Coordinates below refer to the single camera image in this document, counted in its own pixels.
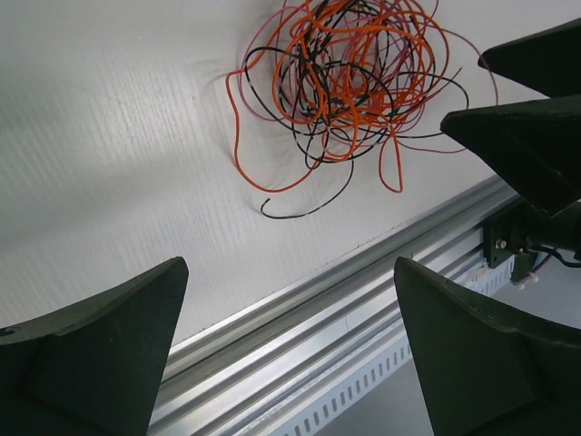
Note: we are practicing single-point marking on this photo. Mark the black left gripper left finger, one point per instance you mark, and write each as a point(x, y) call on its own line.
point(93, 367)

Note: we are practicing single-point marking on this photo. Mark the aluminium extrusion rail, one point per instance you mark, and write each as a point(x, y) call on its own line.
point(210, 384)

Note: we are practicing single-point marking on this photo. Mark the white slotted cable duct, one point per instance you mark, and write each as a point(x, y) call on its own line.
point(326, 364)

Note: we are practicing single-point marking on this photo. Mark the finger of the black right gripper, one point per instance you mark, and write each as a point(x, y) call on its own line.
point(547, 62)
point(534, 146)

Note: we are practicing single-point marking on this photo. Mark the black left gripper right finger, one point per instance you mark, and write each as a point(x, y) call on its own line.
point(484, 367)

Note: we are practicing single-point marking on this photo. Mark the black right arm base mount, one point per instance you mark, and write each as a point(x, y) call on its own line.
point(531, 239)

